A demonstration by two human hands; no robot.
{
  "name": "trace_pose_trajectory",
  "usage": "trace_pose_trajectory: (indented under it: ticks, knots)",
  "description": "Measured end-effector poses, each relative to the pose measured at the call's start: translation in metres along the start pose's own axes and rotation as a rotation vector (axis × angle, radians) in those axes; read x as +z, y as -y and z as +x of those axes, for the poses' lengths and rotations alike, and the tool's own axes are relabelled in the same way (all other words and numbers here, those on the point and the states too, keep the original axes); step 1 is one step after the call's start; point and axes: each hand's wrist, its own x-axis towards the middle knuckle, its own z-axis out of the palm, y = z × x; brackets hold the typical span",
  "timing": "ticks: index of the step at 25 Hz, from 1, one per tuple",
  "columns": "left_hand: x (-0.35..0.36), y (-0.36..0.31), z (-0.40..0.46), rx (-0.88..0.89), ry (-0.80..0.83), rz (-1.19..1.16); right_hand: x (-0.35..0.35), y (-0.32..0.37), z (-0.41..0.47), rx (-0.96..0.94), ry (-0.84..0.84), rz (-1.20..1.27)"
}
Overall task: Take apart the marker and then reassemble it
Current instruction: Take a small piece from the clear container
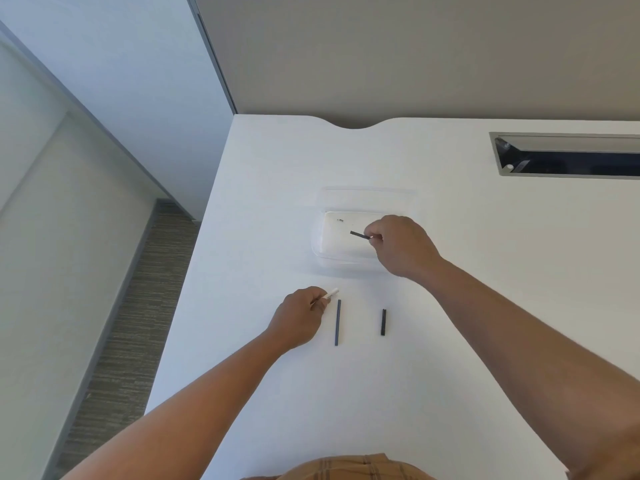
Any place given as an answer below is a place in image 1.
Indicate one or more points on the brown plaid shirt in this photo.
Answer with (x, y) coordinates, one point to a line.
(345, 469)

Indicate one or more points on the person's left hand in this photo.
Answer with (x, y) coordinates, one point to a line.
(297, 319)

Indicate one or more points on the person's right hand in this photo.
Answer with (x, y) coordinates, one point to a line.
(405, 247)

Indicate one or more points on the dark grey pen refill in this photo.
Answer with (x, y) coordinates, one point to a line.
(337, 324)

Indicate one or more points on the white pen with black cap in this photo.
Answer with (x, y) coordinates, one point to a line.
(332, 293)

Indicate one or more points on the clear plastic container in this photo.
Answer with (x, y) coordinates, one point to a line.
(340, 244)

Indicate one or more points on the beige desk partition panel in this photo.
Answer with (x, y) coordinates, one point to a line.
(425, 54)

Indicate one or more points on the person's right forearm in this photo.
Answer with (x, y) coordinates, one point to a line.
(525, 354)

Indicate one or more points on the person's left forearm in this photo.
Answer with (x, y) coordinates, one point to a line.
(175, 424)

